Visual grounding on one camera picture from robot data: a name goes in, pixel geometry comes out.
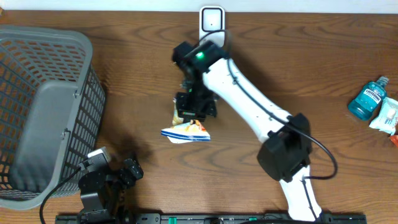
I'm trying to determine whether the yellow snack chips bag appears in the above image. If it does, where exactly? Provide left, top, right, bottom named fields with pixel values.
left=160, top=98, right=211, bottom=144

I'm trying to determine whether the blue mouthwash bottle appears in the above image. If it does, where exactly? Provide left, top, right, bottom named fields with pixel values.
left=348, top=76, right=389, bottom=121

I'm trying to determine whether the mint green wipes pack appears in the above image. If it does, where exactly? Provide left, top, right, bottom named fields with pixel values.
left=369, top=97, right=397, bottom=136

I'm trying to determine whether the red orange chocolate bar wrapper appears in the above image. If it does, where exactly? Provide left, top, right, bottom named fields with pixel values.
left=389, top=135, right=398, bottom=147

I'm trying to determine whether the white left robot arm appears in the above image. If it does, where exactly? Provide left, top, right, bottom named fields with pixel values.
left=76, top=153, right=144, bottom=223

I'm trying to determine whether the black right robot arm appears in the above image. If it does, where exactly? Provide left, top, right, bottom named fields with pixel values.
left=172, top=41, right=322, bottom=222

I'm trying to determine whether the grey plastic lattice basket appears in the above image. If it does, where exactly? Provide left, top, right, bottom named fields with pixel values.
left=1, top=25, right=106, bottom=210

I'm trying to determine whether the black mounting rail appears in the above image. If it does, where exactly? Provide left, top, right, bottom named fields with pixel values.
left=55, top=212, right=368, bottom=224

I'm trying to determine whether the black left camera cable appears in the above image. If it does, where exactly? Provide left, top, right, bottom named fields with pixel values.
left=39, top=166, right=83, bottom=224

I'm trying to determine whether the black camera cable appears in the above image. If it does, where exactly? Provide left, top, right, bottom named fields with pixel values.
left=39, top=166, right=83, bottom=224
left=198, top=29, right=339, bottom=222

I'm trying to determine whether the black right camera cable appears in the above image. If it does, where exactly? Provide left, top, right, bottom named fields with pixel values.
left=198, top=29, right=339, bottom=222

